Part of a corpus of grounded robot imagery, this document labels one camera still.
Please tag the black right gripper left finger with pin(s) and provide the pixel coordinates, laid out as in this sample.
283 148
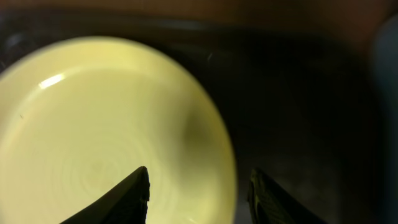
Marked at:
126 203

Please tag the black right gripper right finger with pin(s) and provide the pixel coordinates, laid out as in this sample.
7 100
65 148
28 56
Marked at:
269 203

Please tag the yellow plate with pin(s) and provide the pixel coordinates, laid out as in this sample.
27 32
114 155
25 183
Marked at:
79 116

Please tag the brown serving tray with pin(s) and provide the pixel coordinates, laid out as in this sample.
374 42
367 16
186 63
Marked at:
298 107

